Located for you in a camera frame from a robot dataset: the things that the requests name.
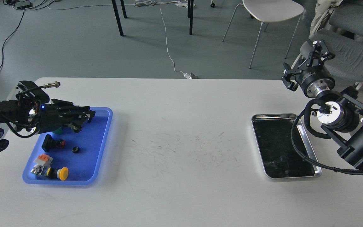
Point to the small black gear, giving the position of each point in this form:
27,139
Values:
75,149

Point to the white chair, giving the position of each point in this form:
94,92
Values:
270,11

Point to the black table leg left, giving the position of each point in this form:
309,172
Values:
117,16

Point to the grey padded chair near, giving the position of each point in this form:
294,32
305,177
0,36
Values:
348,60

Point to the grey padded chair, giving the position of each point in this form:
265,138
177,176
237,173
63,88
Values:
348,17
348,60

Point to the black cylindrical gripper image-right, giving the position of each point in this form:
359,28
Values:
315,79

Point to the orange white contact block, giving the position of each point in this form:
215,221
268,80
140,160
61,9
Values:
44,160

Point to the silver metal tray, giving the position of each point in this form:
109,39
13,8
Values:
279,159

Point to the grey padded chair far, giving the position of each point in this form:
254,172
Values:
348,17

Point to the black power strip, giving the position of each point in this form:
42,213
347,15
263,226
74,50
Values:
22,4

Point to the yellow push button switch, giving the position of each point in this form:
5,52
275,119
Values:
51,173

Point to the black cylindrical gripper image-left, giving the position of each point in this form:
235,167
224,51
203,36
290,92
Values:
60,113

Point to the blue plastic tray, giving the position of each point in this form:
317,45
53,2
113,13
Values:
83,166

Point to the black table leg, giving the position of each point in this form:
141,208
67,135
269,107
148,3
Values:
117,16
190,6

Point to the white power adapter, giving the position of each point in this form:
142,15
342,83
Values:
190,76

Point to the black table leg right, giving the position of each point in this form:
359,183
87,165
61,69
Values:
190,6

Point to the green push button switch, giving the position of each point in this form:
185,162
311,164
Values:
58,131

